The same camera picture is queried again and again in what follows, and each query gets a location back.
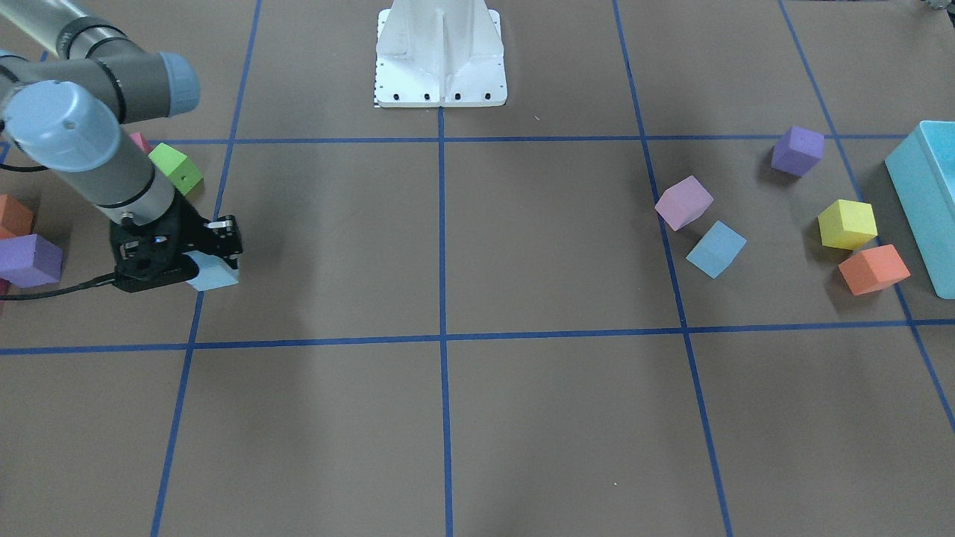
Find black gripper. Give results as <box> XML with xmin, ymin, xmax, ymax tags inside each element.
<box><xmin>110</xmin><ymin>196</ymin><xmax>243</xmax><ymax>293</ymax></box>

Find light blue foam block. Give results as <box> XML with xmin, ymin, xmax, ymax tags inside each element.
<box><xmin>187</xmin><ymin>251</ymin><xmax>239</xmax><ymax>292</ymax></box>
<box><xmin>686</xmin><ymin>221</ymin><xmax>748</xmax><ymax>279</ymax></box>

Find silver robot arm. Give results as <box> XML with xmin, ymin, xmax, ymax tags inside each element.
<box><xmin>2</xmin><ymin>1</ymin><xmax>242</xmax><ymax>293</ymax></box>

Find pink foam block near green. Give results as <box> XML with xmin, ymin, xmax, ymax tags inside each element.
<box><xmin>129</xmin><ymin>132</ymin><xmax>154</xmax><ymax>155</ymax></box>

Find purple foam block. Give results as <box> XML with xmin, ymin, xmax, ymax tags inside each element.
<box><xmin>770</xmin><ymin>125</ymin><xmax>825</xmax><ymax>178</ymax></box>
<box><xmin>1</xmin><ymin>234</ymin><xmax>63</xmax><ymax>288</ymax></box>

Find orange foam block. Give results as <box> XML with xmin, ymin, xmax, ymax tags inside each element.
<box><xmin>0</xmin><ymin>195</ymin><xmax>34</xmax><ymax>240</ymax></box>
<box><xmin>838</xmin><ymin>245</ymin><xmax>911</xmax><ymax>296</ymax></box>

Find lilac pink foam block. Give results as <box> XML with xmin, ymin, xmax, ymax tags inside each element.
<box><xmin>654</xmin><ymin>175</ymin><xmax>714</xmax><ymax>231</ymax></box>

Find yellow foam block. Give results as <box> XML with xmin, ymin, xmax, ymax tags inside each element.
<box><xmin>816</xmin><ymin>198</ymin><xmax>879</xmax><ymax>251</ymax></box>

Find blue plastic tray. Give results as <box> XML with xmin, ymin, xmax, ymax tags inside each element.
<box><xmin>886</xmin><ymin>120</ymin><xmax>954</xmax><ymax>300</ymax></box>

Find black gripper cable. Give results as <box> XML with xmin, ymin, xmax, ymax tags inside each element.
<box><xmin>0</xmin><ymin>134</ymin><xmax>120</xmax><ymax>302</ymax></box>

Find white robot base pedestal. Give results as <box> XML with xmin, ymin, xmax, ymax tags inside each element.
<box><xmin>373</xmin><ymin>1</ymin><xmax>508</xmax><ymax>108</ymax></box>

